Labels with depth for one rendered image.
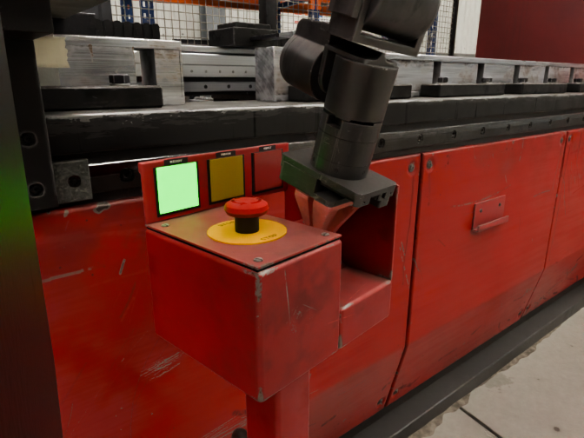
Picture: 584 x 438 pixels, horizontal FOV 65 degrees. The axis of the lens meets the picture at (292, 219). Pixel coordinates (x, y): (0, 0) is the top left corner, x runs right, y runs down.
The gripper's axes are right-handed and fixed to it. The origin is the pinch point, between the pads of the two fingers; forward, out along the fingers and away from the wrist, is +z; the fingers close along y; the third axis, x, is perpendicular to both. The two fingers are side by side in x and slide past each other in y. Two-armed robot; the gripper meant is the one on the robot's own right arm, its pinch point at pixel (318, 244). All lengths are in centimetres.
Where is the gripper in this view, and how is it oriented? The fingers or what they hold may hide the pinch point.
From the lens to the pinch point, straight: 49.5
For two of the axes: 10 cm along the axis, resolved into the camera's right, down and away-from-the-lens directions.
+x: -6.8, 2.2, -7.0
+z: -1.9, 8.6, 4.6
